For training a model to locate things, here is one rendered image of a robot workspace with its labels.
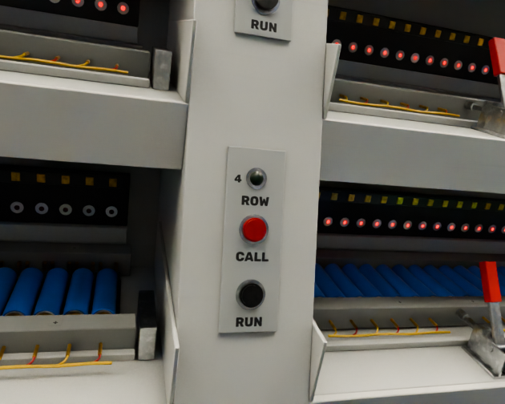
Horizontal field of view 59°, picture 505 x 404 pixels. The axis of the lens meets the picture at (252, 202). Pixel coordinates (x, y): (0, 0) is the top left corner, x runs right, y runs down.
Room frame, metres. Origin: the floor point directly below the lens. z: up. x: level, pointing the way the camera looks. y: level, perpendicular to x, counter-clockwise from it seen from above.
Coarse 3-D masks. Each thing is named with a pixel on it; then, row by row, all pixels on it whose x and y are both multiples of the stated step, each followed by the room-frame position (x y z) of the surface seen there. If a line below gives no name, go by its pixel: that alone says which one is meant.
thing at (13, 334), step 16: (0, 320) 0.30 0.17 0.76; (16, 320) 0.31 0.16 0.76; (32, 320) 0.31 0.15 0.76; (48, 320) 0.31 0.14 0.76; (64, 320) 0.31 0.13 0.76; (80, 320) 0.32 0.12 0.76; (96, 320) 0.32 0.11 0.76; (112, 320) 0.32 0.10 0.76; (128, 320) 0.33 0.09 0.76; (0, 336) 0.30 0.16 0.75; (16, 336) 0.30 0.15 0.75; (32, 336) 0.30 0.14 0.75; (48, 336) 0.30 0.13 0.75; (64, 336) 0.31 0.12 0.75; (80, 336) 0.31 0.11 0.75; (96, 336) 0.31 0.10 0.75; (112, 336) 0.32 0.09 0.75; (128, 336) 0.32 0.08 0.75; (0, 352) 0.29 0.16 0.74; (16, 352) 0.30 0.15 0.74; (32, 352) 0.31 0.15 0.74; (0, 368) 0.28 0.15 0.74; (16, 368) 0.29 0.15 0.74
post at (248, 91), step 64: (192, 0) 0.29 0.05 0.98; (320, 0) 0.31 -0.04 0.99; (256, 64) 0.30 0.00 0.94; (320, 64) 0.31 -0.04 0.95; (192, 128) 0.28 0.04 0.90; (256, 128) 0.30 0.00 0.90; (320, 128) 0.31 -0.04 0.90; (192, 192) 0.28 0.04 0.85; (192, 256) 0.29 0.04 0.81; (192, 320) 0.29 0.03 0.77; (192, 384) 0.29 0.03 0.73; (256, 384) 0.30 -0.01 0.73
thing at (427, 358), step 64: (320, 192) 0.47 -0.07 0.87; (384, 192) 0.50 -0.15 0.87; (320, 256) 0.48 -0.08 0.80; (384, 256) 0.50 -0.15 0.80; (448, 256) 0.53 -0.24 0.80; (320, 320) 0.38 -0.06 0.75; (384, 320) 0.40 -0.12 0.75; (448, 320) 0.42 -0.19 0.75; (320, 384) 0.33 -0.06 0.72; (384, 384) 0.34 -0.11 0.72; (448, 384) 0.35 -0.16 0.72
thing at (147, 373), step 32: (0, 224) 0.40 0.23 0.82; (32, 224) 0.41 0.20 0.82; (64, 224) 0.42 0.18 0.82; (96, 224) 0.43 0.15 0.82; (160, 224) 0.43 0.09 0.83; (160, 256) 0.39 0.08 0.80; (128, 288) 0.41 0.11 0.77; (160, 288) 0.37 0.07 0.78; (160, 320) 0.36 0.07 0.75; (160, 352) 0.33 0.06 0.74; (0, 384) 0.28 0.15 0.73; (32, 384) 0.29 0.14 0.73; (64, 384) 0.29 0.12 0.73; (96, 384) 0.30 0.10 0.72; (128, 384) 0.30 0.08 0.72; (160, 384) 0.30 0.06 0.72
